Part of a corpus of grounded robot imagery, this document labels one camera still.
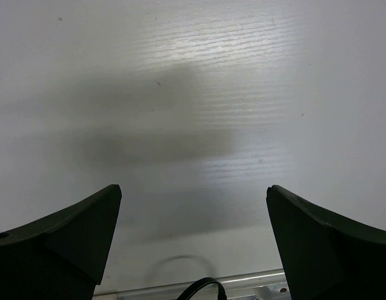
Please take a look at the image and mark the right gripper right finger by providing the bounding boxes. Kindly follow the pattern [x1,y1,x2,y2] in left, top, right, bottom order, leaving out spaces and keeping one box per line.
[266,185,386,299]

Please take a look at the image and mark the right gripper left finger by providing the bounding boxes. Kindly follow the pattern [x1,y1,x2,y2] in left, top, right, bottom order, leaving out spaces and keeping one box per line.
[0,184,122,299]

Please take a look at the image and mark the black thin cable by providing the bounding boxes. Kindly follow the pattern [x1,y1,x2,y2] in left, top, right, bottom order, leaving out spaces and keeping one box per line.
[176,277,228,300]

